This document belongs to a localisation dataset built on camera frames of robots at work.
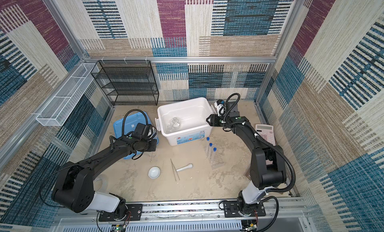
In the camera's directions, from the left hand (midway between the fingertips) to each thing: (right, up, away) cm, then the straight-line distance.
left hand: (155, 143), depth 89 cm
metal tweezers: (+11, -13, 0) cm, 17 cm away
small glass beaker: (+7, +7, +10) cm, 14 cm away
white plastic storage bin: (+17, +12, +19) cm, 28 cm away
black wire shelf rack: (-26, +40, +22) cm, 53 cm away
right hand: (+33, +13, 0) cm, 35 cm away
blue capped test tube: (+31, +3, -6) cm, 31 cm away
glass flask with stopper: (+10, +10, +14) cm, 20 cm away
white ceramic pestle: (+20, -13, -1) cm, 24 cm away
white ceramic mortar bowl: (+1, -16, -4) cm, 16 cm away
